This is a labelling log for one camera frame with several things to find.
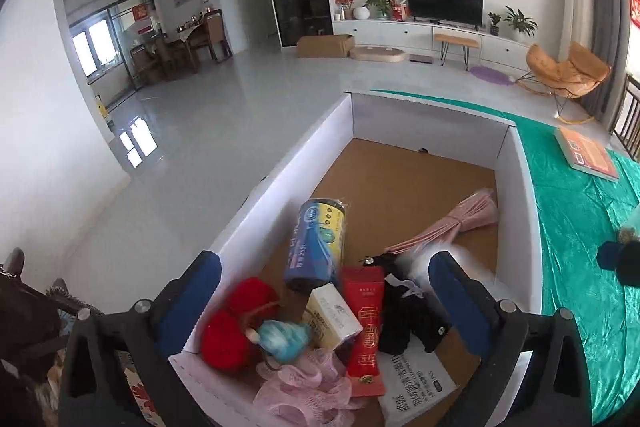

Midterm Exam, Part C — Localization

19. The red yarn skein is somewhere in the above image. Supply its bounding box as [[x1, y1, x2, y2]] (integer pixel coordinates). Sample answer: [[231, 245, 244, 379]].
[[200, 277, 280, 375]]

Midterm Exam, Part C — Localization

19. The blue patterned drawstring pouch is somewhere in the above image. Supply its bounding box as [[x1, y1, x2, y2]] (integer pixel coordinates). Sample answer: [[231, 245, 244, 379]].
[[245, 320, 311, 364]]

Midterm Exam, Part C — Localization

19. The red envelope packet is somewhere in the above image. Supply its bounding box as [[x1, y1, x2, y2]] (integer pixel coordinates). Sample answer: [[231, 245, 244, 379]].
[[342, 267, 386, 399]]

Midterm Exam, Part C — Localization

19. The clear jar with black lid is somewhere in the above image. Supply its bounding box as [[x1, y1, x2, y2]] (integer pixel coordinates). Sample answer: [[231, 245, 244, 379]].
[[617, 205, 640, 244]]

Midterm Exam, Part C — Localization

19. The green satin tablecloth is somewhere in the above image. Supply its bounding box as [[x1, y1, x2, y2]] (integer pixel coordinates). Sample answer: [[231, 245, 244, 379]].
[[501, 113, 639, 424]]

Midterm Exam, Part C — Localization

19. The orange book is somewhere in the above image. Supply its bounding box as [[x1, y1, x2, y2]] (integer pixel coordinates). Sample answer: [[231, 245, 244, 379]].
[[554, 127, 620, 182]]

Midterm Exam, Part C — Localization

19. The white printed packet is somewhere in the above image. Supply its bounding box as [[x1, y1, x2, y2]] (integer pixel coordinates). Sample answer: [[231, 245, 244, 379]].
[[378, 336, 458, 426]]

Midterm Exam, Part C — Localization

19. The dark wooden railing chair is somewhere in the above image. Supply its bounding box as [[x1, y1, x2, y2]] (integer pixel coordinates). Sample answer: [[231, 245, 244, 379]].
[[611, 72, 640, 162]]

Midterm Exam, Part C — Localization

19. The black fabric with white bow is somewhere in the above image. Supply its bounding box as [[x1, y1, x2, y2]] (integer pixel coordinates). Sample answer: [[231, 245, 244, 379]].
[[361, 253, 450, 357]]

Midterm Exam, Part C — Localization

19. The pink folded cloth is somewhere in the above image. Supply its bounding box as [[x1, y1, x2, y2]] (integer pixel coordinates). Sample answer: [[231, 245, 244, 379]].
[[384, 188, 499, 255]]

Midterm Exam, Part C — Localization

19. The pink mesh bath sponge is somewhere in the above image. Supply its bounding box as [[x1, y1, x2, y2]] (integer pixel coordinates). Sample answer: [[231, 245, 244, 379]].
[[253, 348, 368, 426]]

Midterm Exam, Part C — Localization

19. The small cream carton box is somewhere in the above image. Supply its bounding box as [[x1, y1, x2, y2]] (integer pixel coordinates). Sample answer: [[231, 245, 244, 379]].
[[302, 283, 363, 351]]

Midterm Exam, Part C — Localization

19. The blue yellow cylindrical package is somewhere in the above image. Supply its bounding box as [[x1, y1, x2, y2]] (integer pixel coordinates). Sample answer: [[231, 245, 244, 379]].
[[283, 198, 346, 294]]

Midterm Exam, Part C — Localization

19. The orange rocking lounge chair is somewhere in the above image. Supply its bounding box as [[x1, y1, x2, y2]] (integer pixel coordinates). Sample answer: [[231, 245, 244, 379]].
[[515, 41, 612, 126]]

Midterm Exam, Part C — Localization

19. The purple round rug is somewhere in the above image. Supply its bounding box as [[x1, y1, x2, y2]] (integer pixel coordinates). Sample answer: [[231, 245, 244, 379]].
[[469, 66, 514, 87]]

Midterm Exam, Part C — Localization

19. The white tv cabinet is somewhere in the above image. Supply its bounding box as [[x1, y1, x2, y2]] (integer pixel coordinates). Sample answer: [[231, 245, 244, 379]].
[[333, 20, 528, 76]]

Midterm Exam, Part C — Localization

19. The white standing air conditioner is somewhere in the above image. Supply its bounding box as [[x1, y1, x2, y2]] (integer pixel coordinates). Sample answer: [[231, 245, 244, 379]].
[[559, 0, 593, 61]]

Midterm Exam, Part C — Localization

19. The grey curtain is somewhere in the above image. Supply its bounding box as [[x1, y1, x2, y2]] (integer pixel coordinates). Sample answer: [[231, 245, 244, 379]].
[[582, 0, 630, 131]]

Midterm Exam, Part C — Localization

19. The white cardboard storage box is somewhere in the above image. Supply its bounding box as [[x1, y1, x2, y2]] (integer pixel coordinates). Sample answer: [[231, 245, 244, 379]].
[[167, 90, 546, 427]]

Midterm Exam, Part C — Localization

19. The green potted plant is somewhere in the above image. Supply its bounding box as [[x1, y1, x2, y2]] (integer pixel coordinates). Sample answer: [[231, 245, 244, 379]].
[[504, 5, 538, 38]]

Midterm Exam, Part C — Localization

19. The wooden bench with black legs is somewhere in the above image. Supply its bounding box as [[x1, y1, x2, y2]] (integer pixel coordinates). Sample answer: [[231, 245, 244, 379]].
[[432, 32, 482, 72]]

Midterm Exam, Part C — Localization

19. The wooden dining chair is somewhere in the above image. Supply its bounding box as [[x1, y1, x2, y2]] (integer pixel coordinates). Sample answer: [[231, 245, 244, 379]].
[[186, 9, 232, 63]]

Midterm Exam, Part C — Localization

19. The black flat television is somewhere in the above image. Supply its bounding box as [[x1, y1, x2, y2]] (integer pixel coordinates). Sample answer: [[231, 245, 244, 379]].
[[408, 0, 484, 26]]

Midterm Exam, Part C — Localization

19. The beige oval floor mat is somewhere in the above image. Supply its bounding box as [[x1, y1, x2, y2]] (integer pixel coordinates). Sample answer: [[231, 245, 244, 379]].
[[349, 46, 407, 63]]

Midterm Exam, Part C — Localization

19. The brown cardboard box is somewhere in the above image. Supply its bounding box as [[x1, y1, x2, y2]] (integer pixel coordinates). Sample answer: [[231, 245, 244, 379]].
[[296, 35, 356, 58]]

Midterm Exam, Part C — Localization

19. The white round vase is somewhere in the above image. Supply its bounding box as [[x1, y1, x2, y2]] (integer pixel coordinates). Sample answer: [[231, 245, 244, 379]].
[[352, 5, 371, 20]]

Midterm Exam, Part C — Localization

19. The red flower arrangement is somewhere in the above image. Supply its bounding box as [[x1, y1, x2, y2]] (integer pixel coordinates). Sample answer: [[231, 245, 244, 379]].
[[333, 0, 356, 20]]

